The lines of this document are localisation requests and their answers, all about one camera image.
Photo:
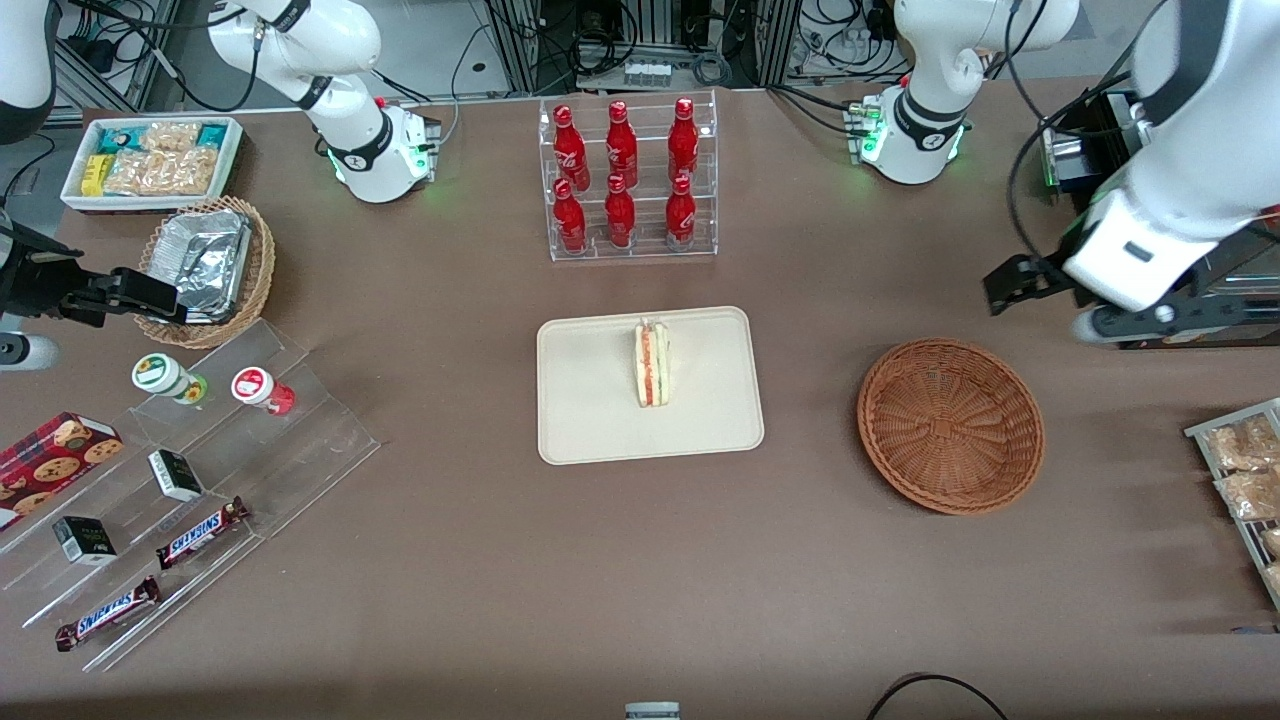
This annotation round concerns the white power strip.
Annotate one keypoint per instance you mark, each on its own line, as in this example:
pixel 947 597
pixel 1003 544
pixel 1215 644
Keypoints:
pixel 647 73

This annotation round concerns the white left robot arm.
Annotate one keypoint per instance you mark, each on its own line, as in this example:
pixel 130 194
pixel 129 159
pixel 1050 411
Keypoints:
pixel 930 60

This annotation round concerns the clear acrylic bottle rack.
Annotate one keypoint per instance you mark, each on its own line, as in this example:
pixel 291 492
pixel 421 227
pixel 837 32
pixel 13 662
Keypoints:
pixel 645 245

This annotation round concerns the yellow snack packet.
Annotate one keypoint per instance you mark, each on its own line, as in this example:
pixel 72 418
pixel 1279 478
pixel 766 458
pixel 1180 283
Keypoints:
pixel 95 175

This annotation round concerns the clear bag of snacks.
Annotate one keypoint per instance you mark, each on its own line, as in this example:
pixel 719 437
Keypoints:
pixel 1250 495
pixel 1272 545
pixel 1245 445

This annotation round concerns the light tan wicker basket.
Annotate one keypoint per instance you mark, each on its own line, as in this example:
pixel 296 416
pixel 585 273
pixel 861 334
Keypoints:
pixel 262 270

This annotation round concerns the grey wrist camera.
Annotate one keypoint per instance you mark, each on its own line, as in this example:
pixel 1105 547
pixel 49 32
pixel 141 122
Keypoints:
pixel 1125 323
pixel 28 352

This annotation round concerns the green lidded white cup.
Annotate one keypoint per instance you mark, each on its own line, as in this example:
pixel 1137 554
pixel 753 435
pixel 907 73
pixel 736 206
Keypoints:
pixel 158 373

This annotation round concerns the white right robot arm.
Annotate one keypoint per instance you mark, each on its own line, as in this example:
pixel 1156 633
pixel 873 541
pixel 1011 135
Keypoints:
pixel 340 40

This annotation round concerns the beige rectangular serving tray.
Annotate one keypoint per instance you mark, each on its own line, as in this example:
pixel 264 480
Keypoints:
pixel 590 400

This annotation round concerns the clear acrylic stepped shelf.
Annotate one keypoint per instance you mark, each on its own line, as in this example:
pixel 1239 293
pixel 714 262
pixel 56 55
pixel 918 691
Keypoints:
pixel 300 440

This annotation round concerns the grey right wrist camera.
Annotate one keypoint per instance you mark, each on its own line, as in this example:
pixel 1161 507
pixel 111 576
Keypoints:
pixel 28 352

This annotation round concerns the brown Snickers bar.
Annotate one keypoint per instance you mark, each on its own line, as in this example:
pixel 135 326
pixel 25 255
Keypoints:
pixel 200 533
pixel 108 613

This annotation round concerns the brown round wicker basket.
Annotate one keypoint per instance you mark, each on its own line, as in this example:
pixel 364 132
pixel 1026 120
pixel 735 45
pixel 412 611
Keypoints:
pixel 950 430

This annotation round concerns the white rectangular snack bin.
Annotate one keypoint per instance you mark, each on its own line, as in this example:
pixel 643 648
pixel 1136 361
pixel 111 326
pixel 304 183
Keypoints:
pixel 72 195

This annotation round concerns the red lidded white cup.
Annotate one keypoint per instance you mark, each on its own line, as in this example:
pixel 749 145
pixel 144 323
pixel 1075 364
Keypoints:
pixel 255 387

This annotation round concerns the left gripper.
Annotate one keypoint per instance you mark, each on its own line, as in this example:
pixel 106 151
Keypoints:
pixel 1046 272

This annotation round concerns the triangular sandwich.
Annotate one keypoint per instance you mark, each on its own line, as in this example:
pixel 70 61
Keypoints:
pixel 652 365

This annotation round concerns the red cola bottle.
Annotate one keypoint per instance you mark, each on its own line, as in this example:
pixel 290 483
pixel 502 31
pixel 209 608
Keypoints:
pixel 620 218
pixel 683 140
pixel 570 220
pixel 621 145
pixel 681 215
pixel 568 145

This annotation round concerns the red cookie box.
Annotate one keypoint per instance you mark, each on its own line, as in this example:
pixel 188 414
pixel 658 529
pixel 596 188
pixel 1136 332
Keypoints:
pixel 50 465

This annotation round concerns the teal snack packet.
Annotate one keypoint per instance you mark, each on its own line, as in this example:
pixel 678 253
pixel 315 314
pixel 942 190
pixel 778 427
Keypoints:
pixel 116 140
pixel 213 135

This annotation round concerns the black food warmer machine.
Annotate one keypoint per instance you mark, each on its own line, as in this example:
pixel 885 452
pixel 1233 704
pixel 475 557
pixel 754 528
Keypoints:
pixel 1110 120

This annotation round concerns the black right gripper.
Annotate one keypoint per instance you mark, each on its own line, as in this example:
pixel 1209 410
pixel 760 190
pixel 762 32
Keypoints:
pixel 30 283

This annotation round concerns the small clear cracker bag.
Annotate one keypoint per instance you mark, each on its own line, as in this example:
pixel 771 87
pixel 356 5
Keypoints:
pixel 170 136

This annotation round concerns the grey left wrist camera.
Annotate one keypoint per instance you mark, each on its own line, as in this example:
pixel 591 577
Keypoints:
pixel 1125 323

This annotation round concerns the grey box with green light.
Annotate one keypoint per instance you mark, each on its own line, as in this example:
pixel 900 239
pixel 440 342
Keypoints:
pixel 1062 155

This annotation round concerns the small black box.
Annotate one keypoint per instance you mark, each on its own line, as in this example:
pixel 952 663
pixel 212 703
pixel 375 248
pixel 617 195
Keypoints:
pixel 84 541
pixel 176 475

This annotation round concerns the small grey device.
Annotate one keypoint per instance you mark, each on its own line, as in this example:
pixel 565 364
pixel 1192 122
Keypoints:
pixel 652 711

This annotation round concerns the large clear cracker bag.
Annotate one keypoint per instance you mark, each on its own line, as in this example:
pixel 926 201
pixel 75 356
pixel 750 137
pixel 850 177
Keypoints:
pixel 165 172

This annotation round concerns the aluminium foil container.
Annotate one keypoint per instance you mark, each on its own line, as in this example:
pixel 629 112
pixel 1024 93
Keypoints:
pixel 205 260

